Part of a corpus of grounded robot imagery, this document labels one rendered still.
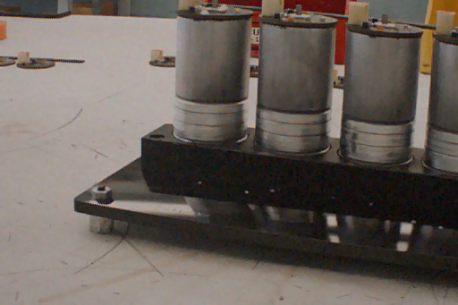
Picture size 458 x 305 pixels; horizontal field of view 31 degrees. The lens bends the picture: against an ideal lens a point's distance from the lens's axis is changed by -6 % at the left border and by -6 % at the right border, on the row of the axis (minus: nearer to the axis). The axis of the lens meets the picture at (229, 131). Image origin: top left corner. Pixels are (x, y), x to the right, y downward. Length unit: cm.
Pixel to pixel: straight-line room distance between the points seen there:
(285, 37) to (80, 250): 9
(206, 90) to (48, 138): 11
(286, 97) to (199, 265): 6
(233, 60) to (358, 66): 4
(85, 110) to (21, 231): 16
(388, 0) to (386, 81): 441
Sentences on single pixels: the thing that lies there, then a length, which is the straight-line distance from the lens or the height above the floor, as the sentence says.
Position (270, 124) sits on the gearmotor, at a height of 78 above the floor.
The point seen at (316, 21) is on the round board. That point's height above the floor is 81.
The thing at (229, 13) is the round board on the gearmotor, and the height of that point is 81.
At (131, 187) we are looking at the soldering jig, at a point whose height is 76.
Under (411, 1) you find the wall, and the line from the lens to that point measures 466.
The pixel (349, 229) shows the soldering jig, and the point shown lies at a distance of 24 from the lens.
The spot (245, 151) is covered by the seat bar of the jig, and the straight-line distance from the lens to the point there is 27.
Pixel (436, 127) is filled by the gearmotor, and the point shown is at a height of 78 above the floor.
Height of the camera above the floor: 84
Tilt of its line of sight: 15 degrees down
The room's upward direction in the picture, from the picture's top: 2 degrees clockwise
